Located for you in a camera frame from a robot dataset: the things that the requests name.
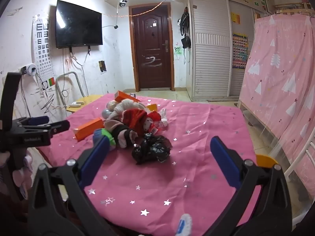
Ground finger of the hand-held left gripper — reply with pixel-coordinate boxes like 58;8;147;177
43;120;71;138
13;115;50;127

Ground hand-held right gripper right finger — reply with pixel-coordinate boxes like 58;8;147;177
210;136;294;236

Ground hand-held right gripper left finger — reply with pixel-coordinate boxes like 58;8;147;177
28;134;117;236

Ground yellow bin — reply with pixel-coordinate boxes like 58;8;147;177
255;154;279;168

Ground grey knitted cloth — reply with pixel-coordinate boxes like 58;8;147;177
115;99;146;119

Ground person's left hand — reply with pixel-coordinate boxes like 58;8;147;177
0;150;33;198

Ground green blue cloth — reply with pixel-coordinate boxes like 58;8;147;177
93;128;117;152

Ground large orange box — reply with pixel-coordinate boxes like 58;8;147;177
73;117;105;142

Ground pink star blanket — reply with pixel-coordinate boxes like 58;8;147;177
37;92;263;236

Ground grey sock piece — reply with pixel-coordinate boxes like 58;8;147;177
104;119;139;149

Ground round wooden table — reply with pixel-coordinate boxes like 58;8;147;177
66;95;104;114

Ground white power strip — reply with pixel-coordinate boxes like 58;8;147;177
21;63;38;77

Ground peach ball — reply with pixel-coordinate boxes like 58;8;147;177
107;100;120;112

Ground black plastic bag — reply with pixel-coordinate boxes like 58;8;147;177
131;133;172;165

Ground small orange box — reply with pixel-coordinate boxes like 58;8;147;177
114;91;141;103

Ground red white doll cloth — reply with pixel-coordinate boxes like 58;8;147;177
142;111;163;135

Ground white blue fuzzy item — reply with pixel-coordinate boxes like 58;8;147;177
173;213;193;236

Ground eye chart poster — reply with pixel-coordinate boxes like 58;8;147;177
33;15;56;89

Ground pink tree print curtain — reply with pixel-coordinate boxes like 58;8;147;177
237;13;315;198

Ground white slatted wardrobe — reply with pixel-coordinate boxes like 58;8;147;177
188;0;255;102

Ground colourful grid poster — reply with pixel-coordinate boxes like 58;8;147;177
232;32;248;70

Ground dark brown door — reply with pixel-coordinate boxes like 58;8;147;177
128;2;175;92

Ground black hanging bags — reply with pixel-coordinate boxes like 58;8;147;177
178;6;192;51

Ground grey metal chair frame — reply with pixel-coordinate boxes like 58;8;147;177
55;71;86;107

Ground black wall television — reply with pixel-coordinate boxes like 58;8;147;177
55;0;103;49

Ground string lights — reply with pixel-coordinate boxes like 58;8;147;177
102;0;171;18

